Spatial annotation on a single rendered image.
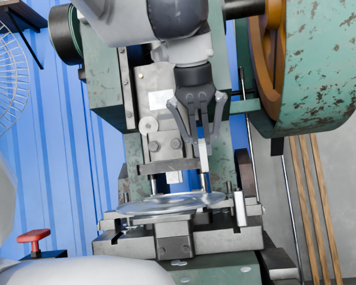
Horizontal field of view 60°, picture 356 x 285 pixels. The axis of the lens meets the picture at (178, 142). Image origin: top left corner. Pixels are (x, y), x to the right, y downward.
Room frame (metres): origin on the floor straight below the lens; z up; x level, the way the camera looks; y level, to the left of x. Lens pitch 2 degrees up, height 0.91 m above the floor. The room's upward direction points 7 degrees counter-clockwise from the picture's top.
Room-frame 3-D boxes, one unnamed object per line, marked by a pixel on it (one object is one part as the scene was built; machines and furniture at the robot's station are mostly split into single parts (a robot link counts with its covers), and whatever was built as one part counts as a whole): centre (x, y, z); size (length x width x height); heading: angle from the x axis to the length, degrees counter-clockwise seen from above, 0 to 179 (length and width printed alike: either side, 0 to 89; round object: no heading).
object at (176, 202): (0.83, 0.04, 0.78); 0.29 x 0.29 x 0.01
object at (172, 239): (0.78, 0.04, 0.72); 0.25 x 0.14 x 0.14; 174
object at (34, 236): (0.76, 0.38, 0.72); 0.07 x 0.06 x 0.08; 174
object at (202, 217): (0.96, 0.02, 0.72); 0.20 x 0.16 x 0.03; 84
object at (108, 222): (0.97, 0.19, 0.76); 0.17 x 0.06 x 0.10; 84
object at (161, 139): (0.91, 0.03, 1.04); 0.17 x 0.15 x 0.30; 174
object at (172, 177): (0.94, 0.02, 0.84); 0.05 x 0.03 x 0.04; 84
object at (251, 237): (0.95, 0.02, 0.68); 0.45 x 0.30 x 0.06; 84
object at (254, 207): (0.93, -0.15, 0.76); 0.17 x 0.06 x 0.10; 84
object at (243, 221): (0.81, -0.14, 0.75); 0.03 x 0.03 x 0.10; 84
